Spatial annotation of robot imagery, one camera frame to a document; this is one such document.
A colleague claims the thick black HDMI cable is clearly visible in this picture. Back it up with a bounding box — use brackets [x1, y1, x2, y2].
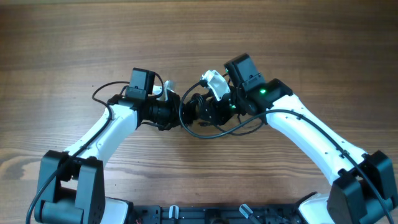
[180, 92, 208, 127]

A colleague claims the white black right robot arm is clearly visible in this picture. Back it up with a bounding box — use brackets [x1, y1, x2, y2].
[197, 54, 397, 223]

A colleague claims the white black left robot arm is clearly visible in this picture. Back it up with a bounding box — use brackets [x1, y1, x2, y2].
[25, 68, 180, 223]

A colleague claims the black left camera cable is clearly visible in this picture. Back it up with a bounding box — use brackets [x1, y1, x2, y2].
[25, 72, 165, 224]

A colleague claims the black camera cable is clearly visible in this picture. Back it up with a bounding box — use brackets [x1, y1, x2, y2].
[178, 79, 395, 224]
[25, 72, 165, 224]

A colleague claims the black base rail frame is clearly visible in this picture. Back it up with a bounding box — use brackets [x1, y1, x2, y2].
[127, 203, 306, 224]

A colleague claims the black right camera cable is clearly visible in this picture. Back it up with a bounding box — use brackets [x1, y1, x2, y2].
[178, 79, 395, 224]

